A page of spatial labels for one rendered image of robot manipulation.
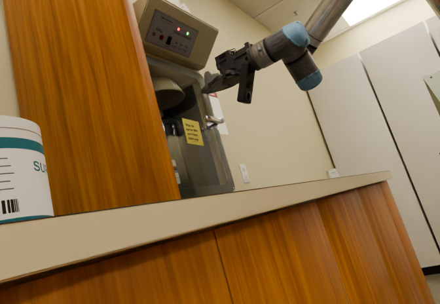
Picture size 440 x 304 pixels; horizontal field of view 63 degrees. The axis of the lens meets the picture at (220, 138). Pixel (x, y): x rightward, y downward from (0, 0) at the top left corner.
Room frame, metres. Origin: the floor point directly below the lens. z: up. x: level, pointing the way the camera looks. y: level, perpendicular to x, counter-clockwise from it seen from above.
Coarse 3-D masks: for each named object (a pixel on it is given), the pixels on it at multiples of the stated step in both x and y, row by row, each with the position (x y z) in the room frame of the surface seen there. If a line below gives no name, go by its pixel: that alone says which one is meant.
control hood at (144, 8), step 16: (144, 0) 0.80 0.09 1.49; (160, 0) 0.82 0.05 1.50; (144, 16) 0.81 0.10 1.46; (176, 16) 0.89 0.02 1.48; (192, 16) 0.94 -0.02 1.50; (144, 32) 0.84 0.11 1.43; (208, 32) 1.03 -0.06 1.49; (144, 48) 0.88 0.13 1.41; (160, 48) 0.91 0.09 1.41; (192, 48) 1.01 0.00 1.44; (208, 48) 1.07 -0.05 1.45; (192, 64) 1.06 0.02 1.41
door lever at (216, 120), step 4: (204, 116) 0.98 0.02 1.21; (208, 116) 0.98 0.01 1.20; (204, 120) 0.98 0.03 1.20; (208, 120) 0.98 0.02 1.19; (212, 120) 0.99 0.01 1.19; (216, 120) 1.01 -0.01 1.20; (220, 120) 1.03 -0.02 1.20; (224, 120) 1.04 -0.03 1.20; (208, 124) 1.06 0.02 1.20; (212, 124) 1.06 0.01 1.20; (216, 124) 1.05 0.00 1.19; (212, 128) 1.07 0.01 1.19
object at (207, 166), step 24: (168, 72) 0.95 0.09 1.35; (192, 72) 1.06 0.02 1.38; (168, 96) 0.93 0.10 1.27; (192, 96) 1.03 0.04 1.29; (168, 120) 0.90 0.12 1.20; (192, 120) 1.00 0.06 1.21; (168, 144) 0.88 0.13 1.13; (192, 144) 0.97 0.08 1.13; (216, 144) 1.07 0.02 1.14; (192, 168) 0.95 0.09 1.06; (216, 168) 1.04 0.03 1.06; (192, 192) 0.92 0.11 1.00; (216, 192) 1.01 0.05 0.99
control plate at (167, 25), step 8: (160, 16) 0.85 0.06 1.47; (168, 16) 0.87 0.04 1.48; (152, 24) 0.84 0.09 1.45; (160, 24) 0.87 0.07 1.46; (168, 24) 0.89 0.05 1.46; (176, 24) 0.91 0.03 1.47; (184, 24) 0.93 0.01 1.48; (152, 32) 0.86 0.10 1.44; (160, 32) 0.88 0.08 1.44; (168, 32) 0.90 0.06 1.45; (176, 32) 0.92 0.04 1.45; (184, 32) 0.95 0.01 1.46; (192, 32) 0.97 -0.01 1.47; (152, 40) 0.87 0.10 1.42; (160, 40) 0.90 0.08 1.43; (176, 40) 0.94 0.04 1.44; (184, 40) 0.96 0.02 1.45; (192, 40) 0.99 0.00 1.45; (168, 48) 0.94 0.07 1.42; (176, 48) 0.96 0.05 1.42; (184, 48) 0.98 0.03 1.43
